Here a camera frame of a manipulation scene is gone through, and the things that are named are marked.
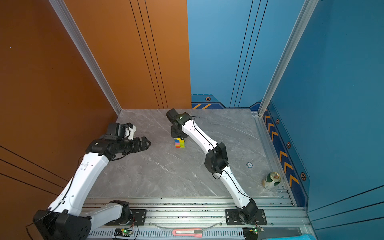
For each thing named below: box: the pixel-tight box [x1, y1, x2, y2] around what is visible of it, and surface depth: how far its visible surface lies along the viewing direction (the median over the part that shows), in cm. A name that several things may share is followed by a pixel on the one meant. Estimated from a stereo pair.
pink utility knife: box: [172, 228, 203, 238], surface depth 71 cm
